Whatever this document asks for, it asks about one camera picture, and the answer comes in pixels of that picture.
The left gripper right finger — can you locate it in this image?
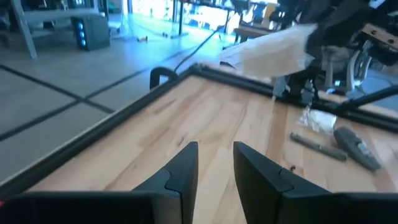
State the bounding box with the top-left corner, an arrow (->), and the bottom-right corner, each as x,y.
233,141 -> 398,224

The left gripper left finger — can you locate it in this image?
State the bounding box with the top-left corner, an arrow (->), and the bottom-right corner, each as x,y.
0,141 -> 199,224

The thin grey stick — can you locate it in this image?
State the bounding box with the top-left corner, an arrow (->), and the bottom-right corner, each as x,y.
290,131 -> 348,162

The white cotton vanity pack bag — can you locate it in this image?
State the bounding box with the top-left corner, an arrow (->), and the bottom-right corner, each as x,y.
219,23 -> 318,78

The dark grey razor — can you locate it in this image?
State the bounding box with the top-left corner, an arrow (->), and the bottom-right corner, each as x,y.
333,125 -> 382,172

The office chair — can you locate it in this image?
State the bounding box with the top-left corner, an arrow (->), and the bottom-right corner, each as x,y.
320,46 -> 374,91

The small clear plastic packet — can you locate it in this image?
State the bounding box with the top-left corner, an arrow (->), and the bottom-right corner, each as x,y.
297,105 -> 338,134

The computer tower with blue lights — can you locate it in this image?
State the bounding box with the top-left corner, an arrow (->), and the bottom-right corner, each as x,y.
71,14 -> 111,51

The white table frame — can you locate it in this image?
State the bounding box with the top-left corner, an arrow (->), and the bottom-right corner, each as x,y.
11,0 -> 105,60

